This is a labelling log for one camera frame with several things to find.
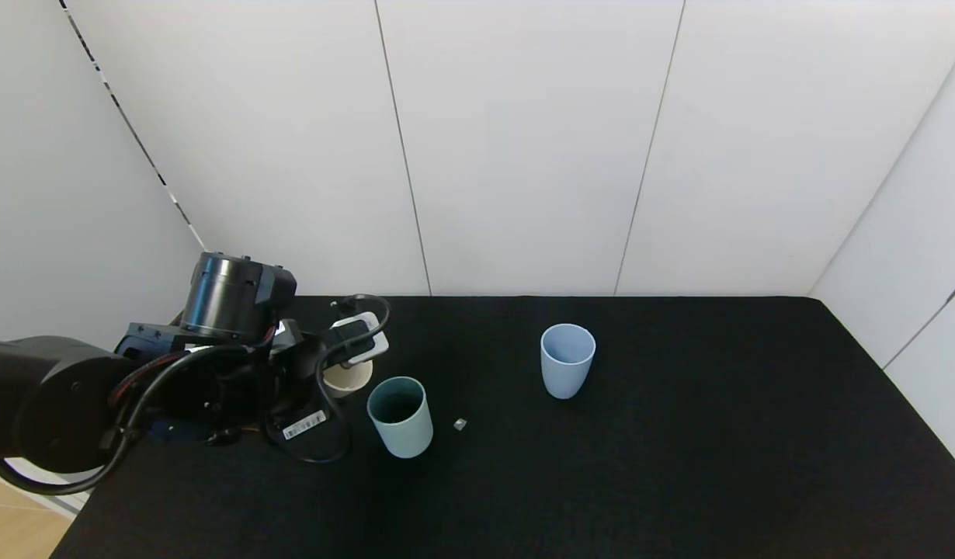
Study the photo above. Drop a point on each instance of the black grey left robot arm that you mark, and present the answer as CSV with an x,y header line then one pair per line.
x,y
50,404

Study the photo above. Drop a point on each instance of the light blue plastic cup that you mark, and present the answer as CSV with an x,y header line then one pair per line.
x,y
564,376

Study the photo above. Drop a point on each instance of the white baseboard strip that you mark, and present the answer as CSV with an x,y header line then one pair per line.
x,y
58,501

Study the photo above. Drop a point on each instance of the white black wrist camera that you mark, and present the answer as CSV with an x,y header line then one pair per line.
x,y
357,338

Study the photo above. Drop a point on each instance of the teal plastic cup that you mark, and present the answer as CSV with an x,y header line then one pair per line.
x,y
404,431

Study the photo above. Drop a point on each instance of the beige plastic cup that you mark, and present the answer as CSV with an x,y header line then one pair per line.
x,y
347,380

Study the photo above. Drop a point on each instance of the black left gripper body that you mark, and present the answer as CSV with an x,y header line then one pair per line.
x,y
303,425

